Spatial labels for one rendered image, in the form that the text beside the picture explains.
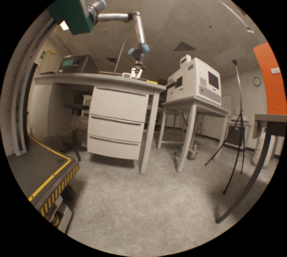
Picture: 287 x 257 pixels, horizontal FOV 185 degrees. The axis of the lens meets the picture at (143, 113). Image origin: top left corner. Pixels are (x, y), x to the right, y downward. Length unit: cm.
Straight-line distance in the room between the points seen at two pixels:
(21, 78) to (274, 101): 119
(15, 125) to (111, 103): 73
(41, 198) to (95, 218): 37
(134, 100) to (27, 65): 81
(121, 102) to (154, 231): 96
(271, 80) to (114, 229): 112
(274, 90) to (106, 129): 119
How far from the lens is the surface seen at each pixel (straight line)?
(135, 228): 65
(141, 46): 98
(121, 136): 78
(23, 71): 59
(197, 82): 109
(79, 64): 107
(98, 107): 79
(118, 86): 78
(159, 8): 232
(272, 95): 64
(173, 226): 71
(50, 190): 41
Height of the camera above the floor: 62
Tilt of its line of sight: 1 degrees up
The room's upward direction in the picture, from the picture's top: 9 degrees clockwise
